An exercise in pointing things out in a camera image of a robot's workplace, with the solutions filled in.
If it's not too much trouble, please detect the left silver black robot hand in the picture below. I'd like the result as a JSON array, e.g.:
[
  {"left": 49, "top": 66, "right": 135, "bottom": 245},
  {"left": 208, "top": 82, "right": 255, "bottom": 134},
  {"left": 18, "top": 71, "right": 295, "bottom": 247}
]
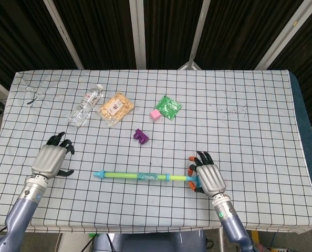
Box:
[{"left": 31, "top": 132, "right": 75, "bottom": 181}]

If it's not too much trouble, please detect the purple building block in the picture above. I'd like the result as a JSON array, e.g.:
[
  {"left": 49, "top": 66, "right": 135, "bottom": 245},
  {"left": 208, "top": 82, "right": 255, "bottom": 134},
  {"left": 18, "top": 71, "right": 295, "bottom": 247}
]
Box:
[{"left": 132, "top": 128, "right": 150, "bottom": 145}]

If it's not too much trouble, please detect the green foil sachet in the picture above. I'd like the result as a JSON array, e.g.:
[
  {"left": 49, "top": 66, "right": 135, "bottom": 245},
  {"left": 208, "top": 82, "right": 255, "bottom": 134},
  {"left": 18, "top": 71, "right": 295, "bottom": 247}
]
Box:
[{"left": 155, "top": 95, "right": 182, "bottom": 120}]

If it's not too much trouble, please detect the white black-grid tablecloth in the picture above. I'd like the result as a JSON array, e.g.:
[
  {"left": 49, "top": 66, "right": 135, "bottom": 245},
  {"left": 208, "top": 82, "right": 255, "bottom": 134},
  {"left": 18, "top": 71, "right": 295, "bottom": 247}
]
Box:
[{"left": 0, "top": 68, "right": 312, "bottom": 235}]

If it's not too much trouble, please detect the toy water pump tube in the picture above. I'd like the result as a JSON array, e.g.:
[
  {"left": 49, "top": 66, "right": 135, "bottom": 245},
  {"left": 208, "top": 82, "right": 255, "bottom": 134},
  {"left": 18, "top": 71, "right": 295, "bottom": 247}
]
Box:
[{"left": 93, "top": 170, "right": 200, "bottom": 185}]

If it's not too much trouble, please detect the clear bag of beige snacks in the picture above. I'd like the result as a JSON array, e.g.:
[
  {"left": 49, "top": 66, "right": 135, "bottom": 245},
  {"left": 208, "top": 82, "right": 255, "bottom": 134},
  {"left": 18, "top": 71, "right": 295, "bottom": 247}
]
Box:
[{"left": 100, "top": 91, "right": 134, "bottom": 128}]

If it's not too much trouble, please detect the blue-grey robot torso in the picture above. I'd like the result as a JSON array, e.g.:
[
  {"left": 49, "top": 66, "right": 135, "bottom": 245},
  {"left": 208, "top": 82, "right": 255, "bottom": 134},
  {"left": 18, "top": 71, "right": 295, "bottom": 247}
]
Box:
[{"left": 92, "top": 230, "right": 206, "bottom": 252}]

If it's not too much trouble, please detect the right silver orange-tipped robot hand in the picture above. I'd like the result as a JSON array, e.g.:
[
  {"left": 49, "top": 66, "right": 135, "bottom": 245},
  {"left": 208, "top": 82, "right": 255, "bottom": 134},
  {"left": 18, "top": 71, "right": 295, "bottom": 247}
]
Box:
[{"left": 187, "top": 151, "right": 227, "bottom": 197}]

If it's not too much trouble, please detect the white frame post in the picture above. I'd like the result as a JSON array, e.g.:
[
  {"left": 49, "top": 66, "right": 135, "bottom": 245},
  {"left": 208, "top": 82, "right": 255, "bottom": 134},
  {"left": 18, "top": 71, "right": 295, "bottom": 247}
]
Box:
[
  {"left": 43, "top": 0, "right": 85, "bottom": 70},
  {"left": 129, "top": 0, "right": 147, "bottom": 70},
  {"left": 177, "top": 0, "right": 212, "bottom": 71},
  {"left": 254, "top": 0, "right": 304, "bottom": 70}
]

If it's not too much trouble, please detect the clear plastic water bottle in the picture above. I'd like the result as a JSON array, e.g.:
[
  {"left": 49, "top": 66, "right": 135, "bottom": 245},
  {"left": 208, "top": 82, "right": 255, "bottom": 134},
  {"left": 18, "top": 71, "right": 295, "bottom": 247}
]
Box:
[{"left": 68, "top": 84, "right": 105, "bottom": 128}]

